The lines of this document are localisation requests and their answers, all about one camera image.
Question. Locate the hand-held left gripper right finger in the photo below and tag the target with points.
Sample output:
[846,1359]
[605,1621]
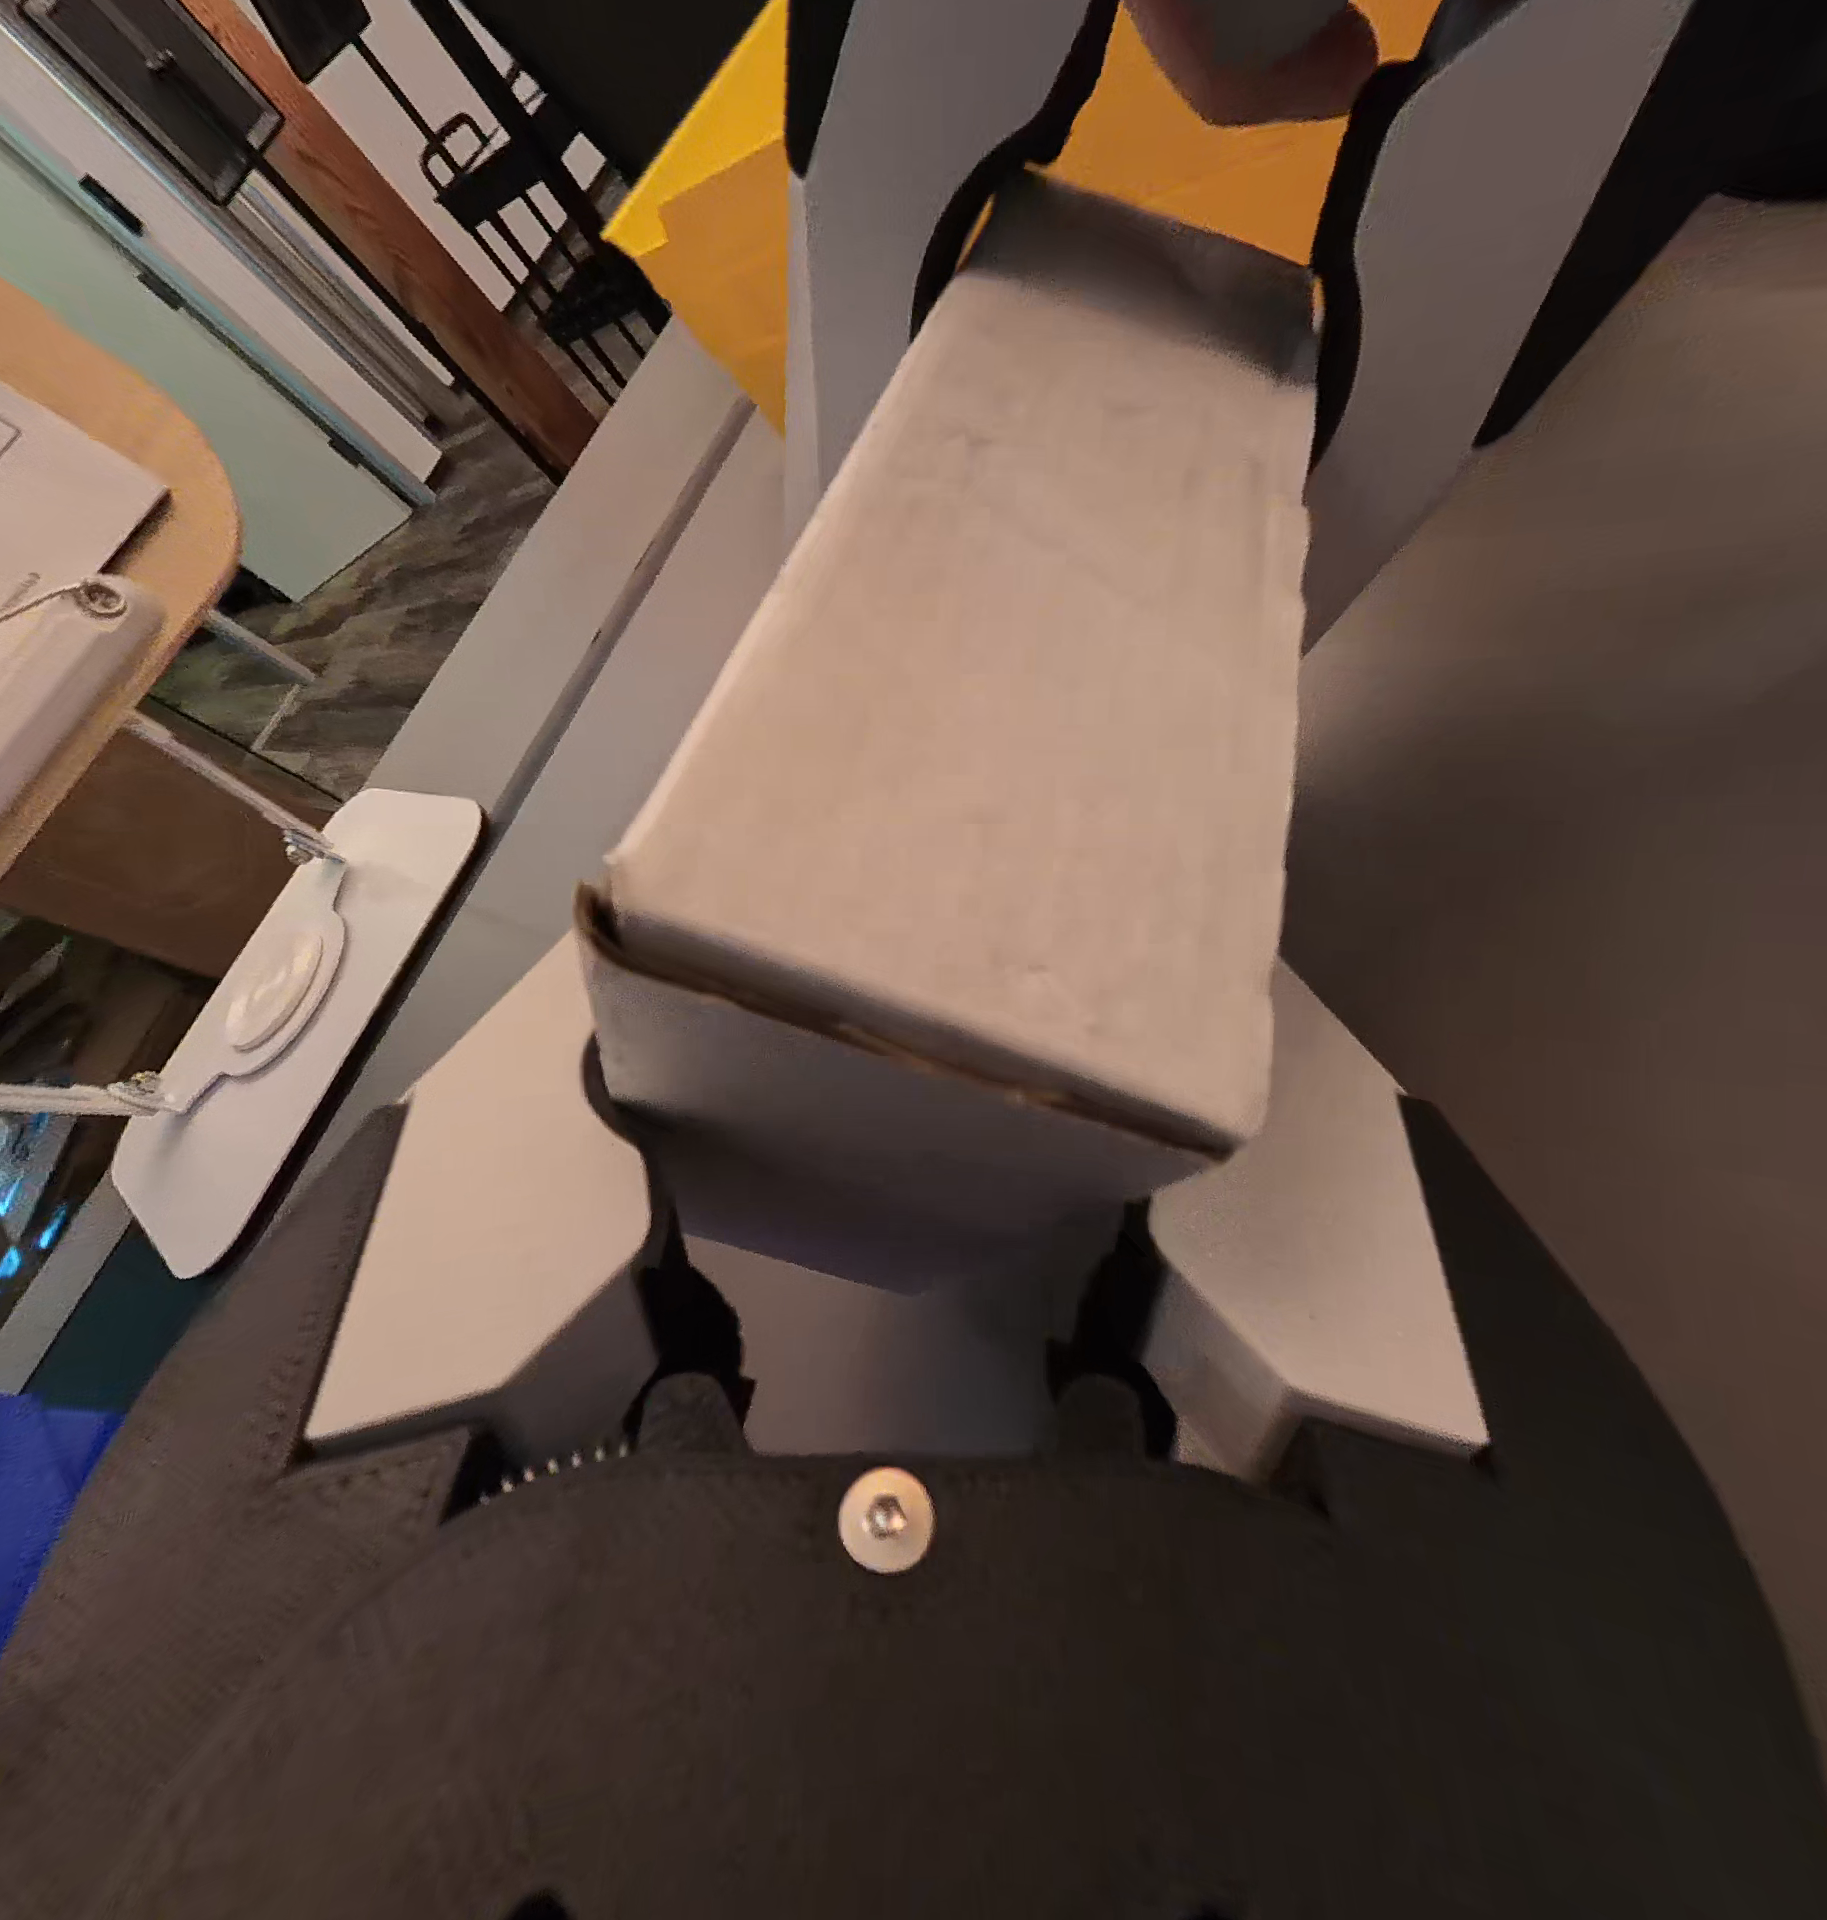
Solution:
[1303,1274]

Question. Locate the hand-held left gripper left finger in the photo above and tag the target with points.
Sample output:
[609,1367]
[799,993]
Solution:
[479,1242]

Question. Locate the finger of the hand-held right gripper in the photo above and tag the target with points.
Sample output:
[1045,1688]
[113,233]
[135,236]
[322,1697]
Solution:
[1483,224]
[882,150]

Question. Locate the white cardboard box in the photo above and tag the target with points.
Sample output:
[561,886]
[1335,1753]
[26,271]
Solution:
[1004,676]

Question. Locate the blue plastic bin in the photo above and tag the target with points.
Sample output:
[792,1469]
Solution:
[14,1528]

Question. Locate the person's right hand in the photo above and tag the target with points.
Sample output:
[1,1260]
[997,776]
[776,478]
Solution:
[1270,91]

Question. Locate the yellow plastic bin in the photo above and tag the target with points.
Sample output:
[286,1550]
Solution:
[718,255]

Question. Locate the black chair back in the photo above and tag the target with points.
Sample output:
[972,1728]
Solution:
[613,60]

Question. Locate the black framed sign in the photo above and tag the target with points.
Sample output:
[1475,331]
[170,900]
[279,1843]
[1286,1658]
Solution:
[163,91]
[311,28]

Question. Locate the wooden post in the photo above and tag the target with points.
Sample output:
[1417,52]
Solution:
[400,255]

